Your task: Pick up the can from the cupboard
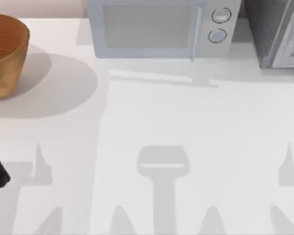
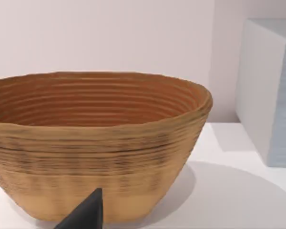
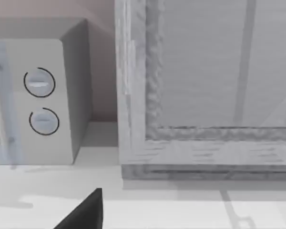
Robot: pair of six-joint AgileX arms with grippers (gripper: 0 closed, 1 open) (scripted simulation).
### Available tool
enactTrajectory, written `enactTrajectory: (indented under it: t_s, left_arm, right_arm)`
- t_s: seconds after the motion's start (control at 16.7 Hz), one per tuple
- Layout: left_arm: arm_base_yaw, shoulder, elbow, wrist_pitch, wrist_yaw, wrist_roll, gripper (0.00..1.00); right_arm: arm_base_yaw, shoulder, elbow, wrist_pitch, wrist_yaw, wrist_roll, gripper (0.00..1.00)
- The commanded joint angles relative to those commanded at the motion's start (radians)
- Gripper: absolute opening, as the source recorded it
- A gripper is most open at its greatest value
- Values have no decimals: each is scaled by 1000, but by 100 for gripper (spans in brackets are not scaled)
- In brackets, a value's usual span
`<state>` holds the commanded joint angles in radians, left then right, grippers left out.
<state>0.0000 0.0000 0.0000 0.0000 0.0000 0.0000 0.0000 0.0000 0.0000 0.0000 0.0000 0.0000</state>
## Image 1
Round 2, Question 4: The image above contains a microwave oven door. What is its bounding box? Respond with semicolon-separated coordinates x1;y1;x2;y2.
85;0;203;59

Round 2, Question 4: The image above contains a pale microwave oven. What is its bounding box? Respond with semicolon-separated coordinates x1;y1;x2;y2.
85;0;243;62

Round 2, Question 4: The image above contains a small microwave knob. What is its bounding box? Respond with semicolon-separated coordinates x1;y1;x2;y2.
207;28;227;44

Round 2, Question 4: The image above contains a large microwave knob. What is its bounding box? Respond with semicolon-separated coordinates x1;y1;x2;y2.
211;7;232;24

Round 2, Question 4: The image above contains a brown woven basket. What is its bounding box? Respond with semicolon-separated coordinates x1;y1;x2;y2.
0;13;30;100

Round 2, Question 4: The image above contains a grey cabinet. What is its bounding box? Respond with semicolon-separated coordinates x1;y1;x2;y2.
244;0;294;70

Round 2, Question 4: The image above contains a microwave door handle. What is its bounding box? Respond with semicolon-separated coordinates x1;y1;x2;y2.
191;6;203;62

